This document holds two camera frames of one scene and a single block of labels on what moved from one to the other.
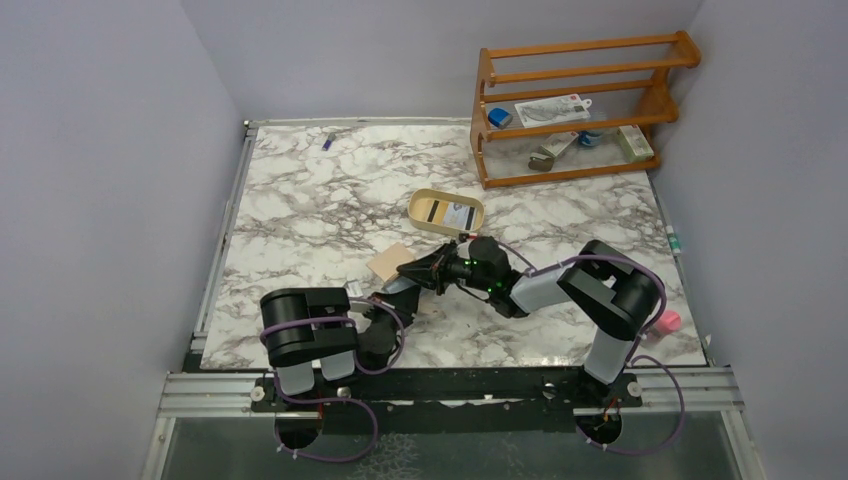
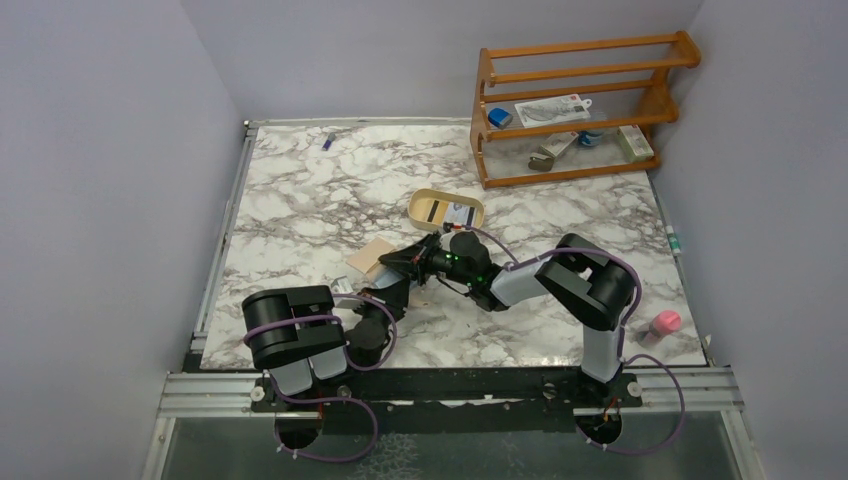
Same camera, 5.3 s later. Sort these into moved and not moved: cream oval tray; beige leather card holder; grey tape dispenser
Moved: beige leather card holder
Not moved: cream oval tray; grey tape dispenser
